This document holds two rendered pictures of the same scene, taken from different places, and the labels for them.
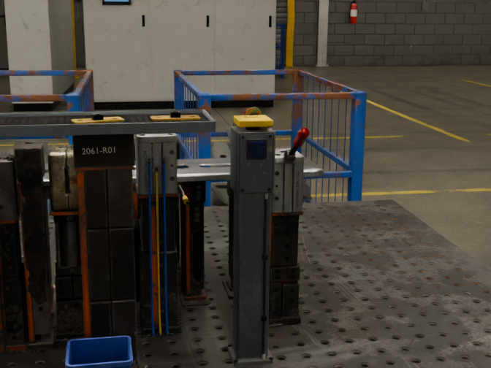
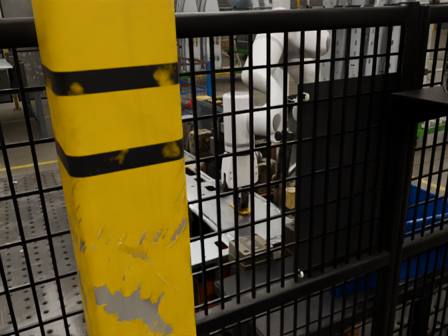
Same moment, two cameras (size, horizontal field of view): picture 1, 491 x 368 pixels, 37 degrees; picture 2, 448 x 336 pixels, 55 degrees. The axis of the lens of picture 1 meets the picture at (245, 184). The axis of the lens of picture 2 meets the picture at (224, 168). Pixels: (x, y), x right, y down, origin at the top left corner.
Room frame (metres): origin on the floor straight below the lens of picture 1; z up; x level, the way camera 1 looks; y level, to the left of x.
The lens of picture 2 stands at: (1.79, 2.10, 1.54)
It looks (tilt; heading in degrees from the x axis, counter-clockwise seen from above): 19 degrees down; 254
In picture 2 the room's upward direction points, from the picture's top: 2 degrees counter-clockwise
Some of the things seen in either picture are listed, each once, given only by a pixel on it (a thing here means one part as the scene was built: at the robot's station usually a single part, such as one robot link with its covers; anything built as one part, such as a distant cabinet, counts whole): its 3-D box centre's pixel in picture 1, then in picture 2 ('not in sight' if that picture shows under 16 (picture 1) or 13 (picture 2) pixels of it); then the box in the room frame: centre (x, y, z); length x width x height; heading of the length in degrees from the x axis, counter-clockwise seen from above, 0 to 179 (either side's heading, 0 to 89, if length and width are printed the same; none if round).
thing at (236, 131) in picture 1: (251, 247); (206, 143); (1.28, -0.01, 0.92); 0.08 x 0.08 x 0.44; 11
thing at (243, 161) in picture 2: not in sight; (240, 166); (1.43, 0.99, 1.14); 0.10 x 0.07 x 0.11; 11
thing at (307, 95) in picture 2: not in sight; (357, 177); (1.42, 1.55, 1.30); 0.23 x 0.02 x 0.31; 11
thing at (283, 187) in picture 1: (282, 236); not in sight; (1.47, -0.08, 0.88); 0.11 x 0.10 x 0.36; 11
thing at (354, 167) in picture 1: (256, 165); not in sight; (3.97, -0.06, 0.47); 1.20 x 0.80 x 0.95; 11
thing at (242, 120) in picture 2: not in sight; (240, 117); (1.43, 0.99, 1.28); 0.09 x 0.08 x 0.13; 134
